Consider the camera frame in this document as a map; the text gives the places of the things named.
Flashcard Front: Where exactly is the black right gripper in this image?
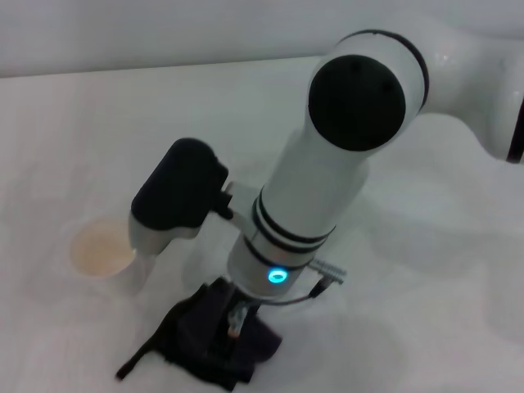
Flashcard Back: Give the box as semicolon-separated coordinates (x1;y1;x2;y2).
174;277;239;354

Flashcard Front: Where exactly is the dark purple rag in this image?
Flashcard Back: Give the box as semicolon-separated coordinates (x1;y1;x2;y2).
115;282;284;391

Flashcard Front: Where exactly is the white paper cup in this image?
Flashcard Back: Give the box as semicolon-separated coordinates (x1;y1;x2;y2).
69;219;144;296

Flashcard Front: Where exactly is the thin black plug cable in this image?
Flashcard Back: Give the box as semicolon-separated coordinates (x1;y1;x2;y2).
241;280;331;308

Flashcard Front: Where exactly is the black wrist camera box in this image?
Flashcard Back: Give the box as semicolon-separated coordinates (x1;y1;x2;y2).
129;138;237;263

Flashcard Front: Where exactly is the silver cable connector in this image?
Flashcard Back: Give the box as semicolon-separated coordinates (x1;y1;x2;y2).
309;257;349;280

